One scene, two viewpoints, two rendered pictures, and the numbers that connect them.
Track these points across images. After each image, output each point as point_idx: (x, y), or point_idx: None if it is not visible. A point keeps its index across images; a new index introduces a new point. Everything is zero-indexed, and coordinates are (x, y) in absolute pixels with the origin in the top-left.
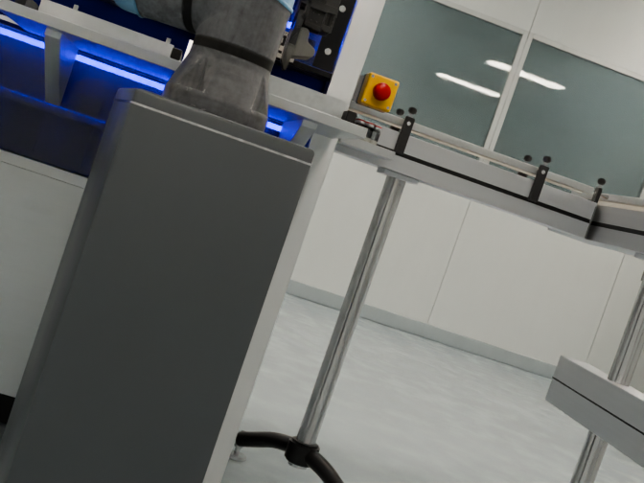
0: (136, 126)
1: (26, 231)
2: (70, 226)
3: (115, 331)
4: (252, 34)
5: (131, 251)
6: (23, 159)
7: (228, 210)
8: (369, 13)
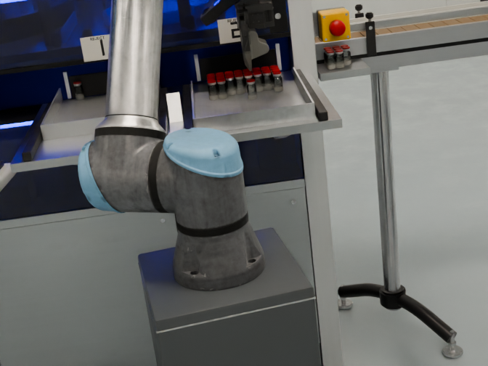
0: (170, 346)
1: (118, 257)
2: (147, 240)
3: None
4: (220, 213)
5: None
6: (88, 210)
7: (267, 360)
8: None
